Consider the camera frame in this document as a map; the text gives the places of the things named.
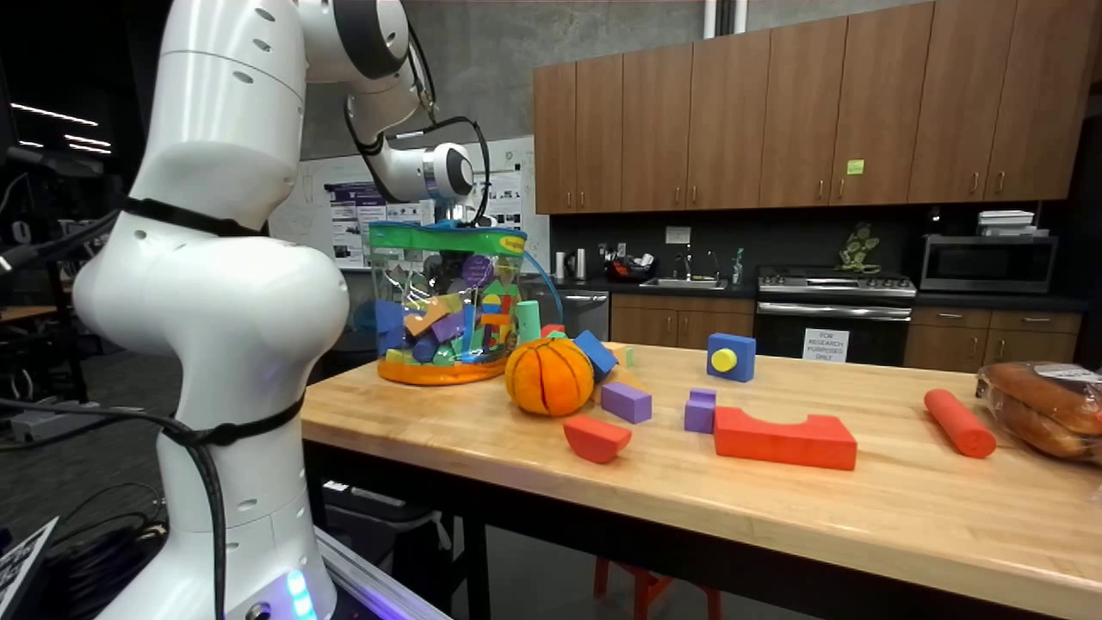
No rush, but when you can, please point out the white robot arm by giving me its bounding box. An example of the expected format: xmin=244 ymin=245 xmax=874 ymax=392
xmin=72 ymin=0 xmax=473 ymax=620

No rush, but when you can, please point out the blue foam block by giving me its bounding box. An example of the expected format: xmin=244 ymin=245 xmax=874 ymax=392
xmin=576 ymin=330 xmax=615 ymax=379

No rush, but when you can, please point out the clear plastic block bag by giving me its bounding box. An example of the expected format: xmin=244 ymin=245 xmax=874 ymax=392
xmin=366 ymin=220 xmax=528 ymax=384

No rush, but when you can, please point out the blue block with yellow circle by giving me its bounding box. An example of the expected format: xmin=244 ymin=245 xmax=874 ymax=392
xmin=706 ymin=335 xmax=758 ymax=383

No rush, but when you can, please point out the red foam arch block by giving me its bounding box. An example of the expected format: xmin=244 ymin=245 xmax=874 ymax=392
xmin=712 ymin=406 xmax=857 ymax=472

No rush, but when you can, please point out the bread loaf bag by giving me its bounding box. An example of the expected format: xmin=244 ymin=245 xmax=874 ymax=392
xmin=973 ymin=360 xmax=1102 ymax=464

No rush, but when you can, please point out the green foam cylinder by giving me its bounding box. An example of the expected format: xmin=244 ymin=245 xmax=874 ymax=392
xmin=516 ymin=299 xmax=544 ymax=345

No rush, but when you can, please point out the orange plush basketball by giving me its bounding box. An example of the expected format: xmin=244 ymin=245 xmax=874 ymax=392
xmin=505 ymin=337 xmax=596 ymax=418

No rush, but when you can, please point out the purple foam cuboid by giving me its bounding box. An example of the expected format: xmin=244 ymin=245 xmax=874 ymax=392
xmin=598 ymin=383 xmax=650 ymax=422

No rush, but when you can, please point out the red foam wedge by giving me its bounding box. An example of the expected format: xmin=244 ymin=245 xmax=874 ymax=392
xmin=561 ymin=413 xmax=631 ymax=464

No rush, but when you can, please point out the purple foam cube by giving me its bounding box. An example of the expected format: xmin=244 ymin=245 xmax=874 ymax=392
xmin=686 ymin=389 xmax=717 ymax=435

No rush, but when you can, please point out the microwave oven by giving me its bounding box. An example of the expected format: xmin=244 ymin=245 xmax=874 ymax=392
xmin=916 ymin=233 xmax=1058 ymax=293

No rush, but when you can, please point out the red foam cylinder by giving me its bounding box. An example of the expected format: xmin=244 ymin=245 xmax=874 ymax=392
xmin=924 ymin=389 xmax=994 ymax=459

